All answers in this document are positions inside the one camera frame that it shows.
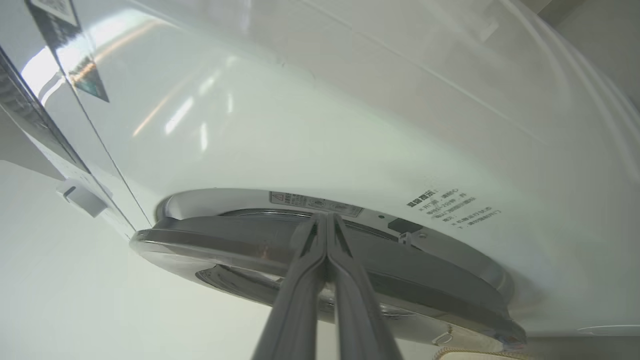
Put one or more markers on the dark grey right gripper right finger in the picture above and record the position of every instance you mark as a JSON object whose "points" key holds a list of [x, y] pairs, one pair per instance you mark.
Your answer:
{"points": [[355, 310]]}

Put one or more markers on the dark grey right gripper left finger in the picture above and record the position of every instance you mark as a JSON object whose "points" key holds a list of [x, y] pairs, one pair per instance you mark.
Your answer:
{"points": [[297, 300]]}

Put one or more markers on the grey round washing machine door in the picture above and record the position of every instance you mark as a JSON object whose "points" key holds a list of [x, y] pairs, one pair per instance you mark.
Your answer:
{"points": [[225, 245]]}

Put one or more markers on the white front-load washing machine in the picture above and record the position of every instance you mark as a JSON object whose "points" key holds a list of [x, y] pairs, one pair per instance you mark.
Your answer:
{"points": [[350, 125]]}

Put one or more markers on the grey warning sticker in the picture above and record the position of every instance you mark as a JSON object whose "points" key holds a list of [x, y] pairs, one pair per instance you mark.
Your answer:
{"points": [[315, 203]]}

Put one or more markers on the small white plastic block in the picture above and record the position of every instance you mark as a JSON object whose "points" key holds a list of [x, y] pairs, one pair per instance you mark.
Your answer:
{"points": [[82, 197]]}

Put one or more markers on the black QR code sticker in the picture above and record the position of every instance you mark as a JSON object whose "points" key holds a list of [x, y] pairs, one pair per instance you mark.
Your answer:
{"points": [[60, 30]]}

